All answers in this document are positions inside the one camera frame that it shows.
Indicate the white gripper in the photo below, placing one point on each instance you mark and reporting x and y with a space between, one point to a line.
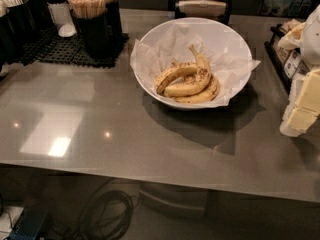
312 40

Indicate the spotted banana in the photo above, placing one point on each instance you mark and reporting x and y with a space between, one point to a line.
172 73
199 82
208 94

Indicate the white bowl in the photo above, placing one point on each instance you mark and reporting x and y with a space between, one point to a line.
213 34

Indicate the black condiment packet rack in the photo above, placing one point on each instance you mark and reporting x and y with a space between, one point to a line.
287 63

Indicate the black napkin holder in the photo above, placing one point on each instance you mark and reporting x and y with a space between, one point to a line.
218 10

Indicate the white paper liner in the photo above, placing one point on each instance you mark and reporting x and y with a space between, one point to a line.
156 55

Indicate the dark bottle with cork top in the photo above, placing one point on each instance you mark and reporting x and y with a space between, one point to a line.
114 21

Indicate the black cup of wooden stirrers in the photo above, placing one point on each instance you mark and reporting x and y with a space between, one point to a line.
90 16

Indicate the black rubber grid mat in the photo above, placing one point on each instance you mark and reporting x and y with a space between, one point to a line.
50 48

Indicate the white lidded cup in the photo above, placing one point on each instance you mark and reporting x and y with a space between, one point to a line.
61 17

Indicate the black cup with white cutlery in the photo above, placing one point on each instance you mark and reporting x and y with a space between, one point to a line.
17 28

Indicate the blue box under table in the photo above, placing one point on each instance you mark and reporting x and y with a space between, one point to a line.
25 223

